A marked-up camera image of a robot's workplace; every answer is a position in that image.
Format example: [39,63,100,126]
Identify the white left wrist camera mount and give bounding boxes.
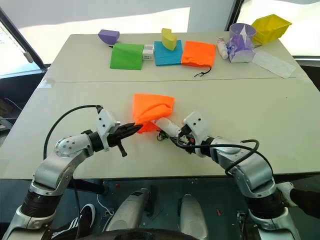
[95,106,122,152]

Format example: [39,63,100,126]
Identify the white shoe of bystander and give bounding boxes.
[276,181,299,209]

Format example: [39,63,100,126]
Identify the dark trouser leg of bystander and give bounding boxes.
[289,188,320,229]

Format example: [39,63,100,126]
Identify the silver left robot thigh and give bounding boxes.
[104,187,151,233]

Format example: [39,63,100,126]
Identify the purple plastic cup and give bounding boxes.
[229,22,258,42]

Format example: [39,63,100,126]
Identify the small white printed box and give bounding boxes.
[141,44,155,61]

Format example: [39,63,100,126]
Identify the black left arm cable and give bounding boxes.
[42,104,105,161]

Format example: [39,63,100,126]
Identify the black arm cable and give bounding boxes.
[174,138,261,177]
[42,104,105,161]

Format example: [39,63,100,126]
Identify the thin white floor cable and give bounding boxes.
[96,194,115,216]

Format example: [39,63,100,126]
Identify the purple foam block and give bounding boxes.
[97,29,122,46]

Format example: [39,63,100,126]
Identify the purple tissue pack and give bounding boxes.
[225,34,257,64]

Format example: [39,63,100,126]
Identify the black window frame bar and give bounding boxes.
[0,6,46,74]

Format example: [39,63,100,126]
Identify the flat orange drawstring pouch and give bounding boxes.
[180,40,217,78]

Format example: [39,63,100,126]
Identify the black table frame bar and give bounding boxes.
[66,178,109,196]

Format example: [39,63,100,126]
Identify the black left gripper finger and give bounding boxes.
[120,127,146,138]
[119,121,144,131]

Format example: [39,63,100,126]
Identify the orange drawstring pouch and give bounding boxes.
[180,40,217,78]
[130,92,176,136]

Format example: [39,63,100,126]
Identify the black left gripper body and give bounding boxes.
[106,124,128,158]

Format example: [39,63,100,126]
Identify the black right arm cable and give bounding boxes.
[174,138,261,177]

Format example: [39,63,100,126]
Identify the white paper sheet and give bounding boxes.
[250,49,298,80]

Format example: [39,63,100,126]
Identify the silver robot thigh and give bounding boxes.
[178,193,209,240]
[104,187,151,233]

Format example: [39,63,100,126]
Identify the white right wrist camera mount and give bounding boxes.
[182,111,209,146]

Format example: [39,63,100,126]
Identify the green fabric pouch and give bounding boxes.
[109,42,146,71]

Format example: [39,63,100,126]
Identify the black shoe with white stripes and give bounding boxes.
[50,203,97,240]

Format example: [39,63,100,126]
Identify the yellow-green foam block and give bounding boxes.
[160,27,179,52]

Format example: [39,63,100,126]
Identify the black pillar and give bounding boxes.
[225,0,245,31]

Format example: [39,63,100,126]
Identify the silver right robot thigh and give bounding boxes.
[178,193,209,240]

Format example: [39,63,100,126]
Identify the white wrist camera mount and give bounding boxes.
[182,111,209,146]
[95,106,122,152]

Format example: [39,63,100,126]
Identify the blue fabric pouch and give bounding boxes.
[153,39,183,67]

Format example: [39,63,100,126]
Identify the white printed tube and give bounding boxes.
[216,37,229,61]

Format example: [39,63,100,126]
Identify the yellow plastic bin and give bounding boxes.
[250,13,293,46]

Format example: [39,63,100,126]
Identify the dark rounded robot body shape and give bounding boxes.
[99,220,219,240]

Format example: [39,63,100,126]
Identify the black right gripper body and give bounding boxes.
[173,129,202,155]

